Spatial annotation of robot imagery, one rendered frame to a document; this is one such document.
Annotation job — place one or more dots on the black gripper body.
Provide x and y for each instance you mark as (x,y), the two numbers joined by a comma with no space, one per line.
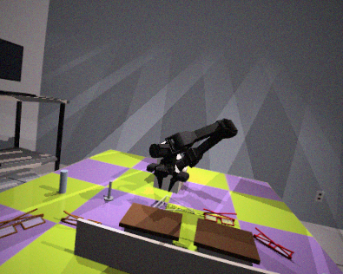
(181,176)

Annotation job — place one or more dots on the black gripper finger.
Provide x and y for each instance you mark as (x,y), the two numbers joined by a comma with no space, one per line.
(172,182)
(160,179)

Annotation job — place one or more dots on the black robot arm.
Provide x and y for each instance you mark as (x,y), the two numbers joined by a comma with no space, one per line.
(183,141)

